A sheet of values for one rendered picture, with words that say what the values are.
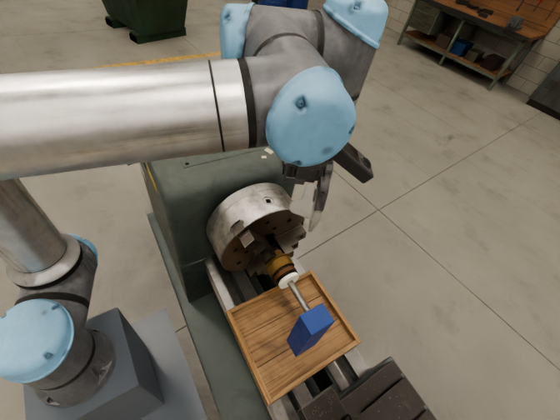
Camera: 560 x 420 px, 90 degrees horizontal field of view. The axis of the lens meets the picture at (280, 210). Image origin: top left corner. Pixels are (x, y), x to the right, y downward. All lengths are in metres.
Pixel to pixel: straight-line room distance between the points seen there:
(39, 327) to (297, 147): 0.53
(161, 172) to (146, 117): 0.68
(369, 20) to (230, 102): 0.21
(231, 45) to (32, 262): 0.49
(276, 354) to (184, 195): 0.58
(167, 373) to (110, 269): 1.25
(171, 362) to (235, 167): 0.70
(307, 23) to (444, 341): 2.24
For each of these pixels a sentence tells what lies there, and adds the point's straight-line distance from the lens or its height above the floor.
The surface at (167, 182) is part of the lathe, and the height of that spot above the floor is 1.25.
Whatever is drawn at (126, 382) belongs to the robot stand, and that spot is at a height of 1.10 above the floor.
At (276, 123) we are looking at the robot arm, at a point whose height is 1.74.
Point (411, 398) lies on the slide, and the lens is 1.03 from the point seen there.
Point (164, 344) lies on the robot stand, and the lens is 1.17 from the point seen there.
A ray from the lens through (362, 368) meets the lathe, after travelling 1.10.
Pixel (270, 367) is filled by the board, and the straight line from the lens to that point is 1.00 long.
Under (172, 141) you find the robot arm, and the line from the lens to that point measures 0.24.
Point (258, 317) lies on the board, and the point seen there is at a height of 0.89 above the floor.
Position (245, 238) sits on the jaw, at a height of 1.18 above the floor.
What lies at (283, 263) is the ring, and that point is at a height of 1.12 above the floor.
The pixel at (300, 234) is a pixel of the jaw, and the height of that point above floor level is 1.12.
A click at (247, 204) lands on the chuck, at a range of 0.84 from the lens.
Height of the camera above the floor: 1.86
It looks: 49 degrees down
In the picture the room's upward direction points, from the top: 13 degrees clockwise
